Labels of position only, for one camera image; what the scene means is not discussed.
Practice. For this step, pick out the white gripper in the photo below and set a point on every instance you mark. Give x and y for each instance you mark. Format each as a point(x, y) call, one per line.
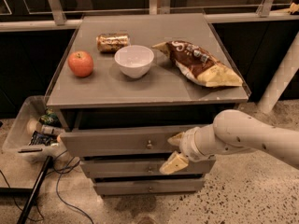
point(187, 146)

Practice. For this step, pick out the grey top drawer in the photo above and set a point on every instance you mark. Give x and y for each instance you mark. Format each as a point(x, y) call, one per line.
point(121, 141)

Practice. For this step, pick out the grey drawer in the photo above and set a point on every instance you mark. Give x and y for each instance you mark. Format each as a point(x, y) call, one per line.
point(138, 167)
point(176, 185)
point(121, 141)

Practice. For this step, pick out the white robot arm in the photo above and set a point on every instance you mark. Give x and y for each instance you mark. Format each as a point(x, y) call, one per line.
point(230, 132)

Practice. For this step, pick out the grey bottom drawer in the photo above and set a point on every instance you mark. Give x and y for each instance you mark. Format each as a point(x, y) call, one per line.
point(176, 185)

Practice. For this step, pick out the grey middle drawer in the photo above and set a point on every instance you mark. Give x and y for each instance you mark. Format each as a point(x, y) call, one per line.
point(138, 167)

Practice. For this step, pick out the grey drawer cabinet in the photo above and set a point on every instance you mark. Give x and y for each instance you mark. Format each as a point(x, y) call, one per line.
point(108, 99)

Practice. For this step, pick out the brown yellow chip bag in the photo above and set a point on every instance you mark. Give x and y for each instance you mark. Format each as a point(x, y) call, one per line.
point(199, 65)

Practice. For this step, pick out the white bowl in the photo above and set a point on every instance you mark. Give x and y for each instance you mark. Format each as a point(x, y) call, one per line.
point(134, 61)

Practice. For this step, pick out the gold soda can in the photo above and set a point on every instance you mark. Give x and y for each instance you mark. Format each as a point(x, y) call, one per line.
point(112, 42)

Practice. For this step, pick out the black pole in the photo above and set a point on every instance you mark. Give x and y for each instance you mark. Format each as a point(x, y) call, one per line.
point(34, 190)

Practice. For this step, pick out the green can in bin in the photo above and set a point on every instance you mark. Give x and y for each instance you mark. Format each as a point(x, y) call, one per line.
point(50, 118)

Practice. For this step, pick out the red apple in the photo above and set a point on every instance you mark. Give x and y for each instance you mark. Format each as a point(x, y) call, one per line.
point(80, 63)

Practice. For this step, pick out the dark snack packet in bin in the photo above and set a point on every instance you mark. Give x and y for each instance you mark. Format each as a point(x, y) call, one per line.
point(42, 139)

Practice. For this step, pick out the clear plastic bin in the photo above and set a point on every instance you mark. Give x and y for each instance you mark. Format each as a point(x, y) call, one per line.
point(18, 138)

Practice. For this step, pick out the white bottle in bin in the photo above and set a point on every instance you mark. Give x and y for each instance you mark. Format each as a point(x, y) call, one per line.
point(34, 125)

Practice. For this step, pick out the white diagonal post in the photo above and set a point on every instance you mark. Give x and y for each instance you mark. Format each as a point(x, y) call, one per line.
point(281, 79)

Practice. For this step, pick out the metal railing frame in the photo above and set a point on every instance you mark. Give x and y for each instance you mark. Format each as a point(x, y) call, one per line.
point(34, 15)

